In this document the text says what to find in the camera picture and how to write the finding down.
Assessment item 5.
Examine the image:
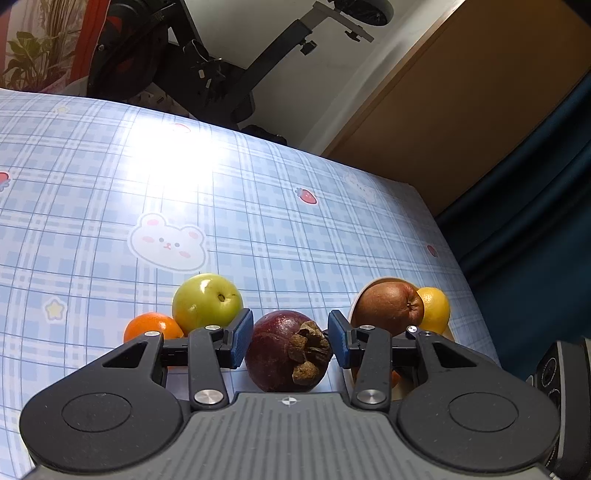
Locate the green apple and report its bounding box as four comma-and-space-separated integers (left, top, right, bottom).
172, 273, 243, 335

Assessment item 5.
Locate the orange tangerine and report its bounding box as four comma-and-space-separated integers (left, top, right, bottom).
123, 312, 184, 343
391, 370, 402, 388

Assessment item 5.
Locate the yellow lemon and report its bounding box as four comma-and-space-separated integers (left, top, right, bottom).
418, 287, 451, 334

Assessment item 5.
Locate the purple mangosteen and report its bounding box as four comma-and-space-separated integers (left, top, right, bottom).
245, 310, 332, 392

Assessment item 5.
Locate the cream oval plate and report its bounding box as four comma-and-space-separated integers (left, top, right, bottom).
344, 277, 456, 400

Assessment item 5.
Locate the brown red apple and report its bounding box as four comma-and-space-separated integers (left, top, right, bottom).
349, 279, 424, 336

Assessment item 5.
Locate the dark teal curtain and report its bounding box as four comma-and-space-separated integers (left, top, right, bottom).
436, 78, 590, 378

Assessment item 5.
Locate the blue plaid tablecloth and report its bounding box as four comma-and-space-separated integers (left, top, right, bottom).
1, 90, 496, 479

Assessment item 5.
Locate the black exercise bike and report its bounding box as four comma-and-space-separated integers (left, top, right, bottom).
86, 1, 394, 145

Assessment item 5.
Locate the brown wooden door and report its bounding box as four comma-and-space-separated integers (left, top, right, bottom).
325, 1, 590, 213

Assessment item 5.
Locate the red plant wall poster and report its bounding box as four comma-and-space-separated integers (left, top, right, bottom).
1, 0, 110, 96

